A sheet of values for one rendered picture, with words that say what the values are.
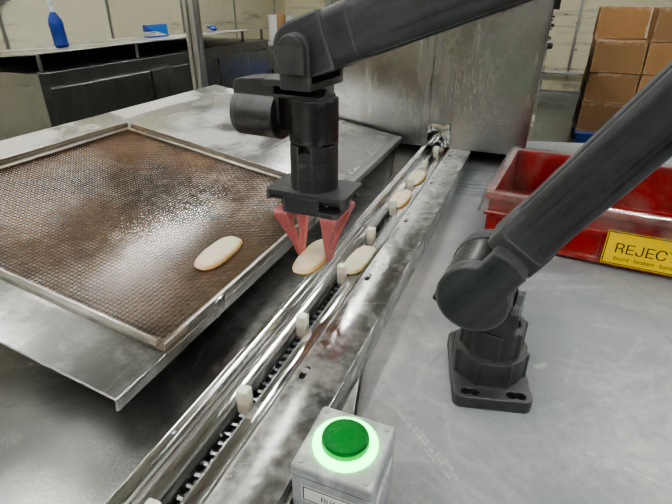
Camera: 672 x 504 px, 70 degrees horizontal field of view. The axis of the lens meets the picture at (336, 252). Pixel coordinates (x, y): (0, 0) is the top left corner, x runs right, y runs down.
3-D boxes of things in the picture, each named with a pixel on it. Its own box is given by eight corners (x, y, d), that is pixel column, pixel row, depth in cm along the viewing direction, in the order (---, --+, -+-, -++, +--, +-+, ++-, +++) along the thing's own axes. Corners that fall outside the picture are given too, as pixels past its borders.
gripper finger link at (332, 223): (306, 242, 67) (304, 178, 63) (354, 251, 65) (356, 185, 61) (283, 264, 62) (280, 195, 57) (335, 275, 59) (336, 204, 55)
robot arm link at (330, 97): (323, 94, 50) (347, 86, 55) (268, 88, 53) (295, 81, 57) (324, 158, 53) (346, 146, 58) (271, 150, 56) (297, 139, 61)
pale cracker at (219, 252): (210, 275, 65) (210, 268, 65) (186, 266, 66) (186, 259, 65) (248, 243, 73) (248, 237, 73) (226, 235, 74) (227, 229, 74)
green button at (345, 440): (359, 476, 39) (360, 462, 38) (313, 460, 40) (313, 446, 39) (375, 438, 42) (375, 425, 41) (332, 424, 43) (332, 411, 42)
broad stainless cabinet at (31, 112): (94, 279, 237) (33, 55, 189) (-49, 243, 271) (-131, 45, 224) (279, 165, 395) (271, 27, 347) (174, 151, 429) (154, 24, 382)
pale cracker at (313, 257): (312, 278, 59) (312, 270, 58) (285, 272, 60) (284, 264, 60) (342, 244, 67) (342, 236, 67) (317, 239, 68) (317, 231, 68)
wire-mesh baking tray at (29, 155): (165, 354, 52) (165, 344, 52) (-146, 213, 64) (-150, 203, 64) (337, 196, 93) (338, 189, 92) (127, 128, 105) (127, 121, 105)
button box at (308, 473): (367, 584, 41) (372, 500, 36) (284, 549, 44) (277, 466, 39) (394, 501, 48) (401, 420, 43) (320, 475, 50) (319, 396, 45)
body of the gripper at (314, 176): (289, 185, 64) (287, 129, 61) (362, 196, 61) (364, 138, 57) (265, 202, 59) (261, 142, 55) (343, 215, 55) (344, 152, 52)
